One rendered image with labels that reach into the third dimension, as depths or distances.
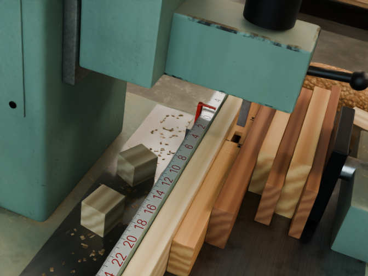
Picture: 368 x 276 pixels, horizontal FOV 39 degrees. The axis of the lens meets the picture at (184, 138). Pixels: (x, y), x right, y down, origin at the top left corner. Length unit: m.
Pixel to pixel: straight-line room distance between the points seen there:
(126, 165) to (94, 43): 0.22
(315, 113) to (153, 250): 0.26
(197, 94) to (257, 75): 1.97
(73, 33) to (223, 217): 0.22
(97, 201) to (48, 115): 0.13
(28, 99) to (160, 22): 0.15
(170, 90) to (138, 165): 1.80
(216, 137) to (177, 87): 1.95
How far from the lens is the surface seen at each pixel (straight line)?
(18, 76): 0.53
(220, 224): 0.48
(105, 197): 0.62
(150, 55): 0.49
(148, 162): 0.69
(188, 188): 0.48
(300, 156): 0.52
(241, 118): 0.57
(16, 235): 0.63
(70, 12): 0.51
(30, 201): 0.62
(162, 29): 0.49
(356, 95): 0.77
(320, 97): 0.63
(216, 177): 0.51
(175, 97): 2.42
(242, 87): 0.52
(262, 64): 0.50
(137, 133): 0.79
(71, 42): 0.52
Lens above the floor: 1.27
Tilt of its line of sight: 36 degrees down
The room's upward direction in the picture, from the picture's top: 11 degrees clockwise
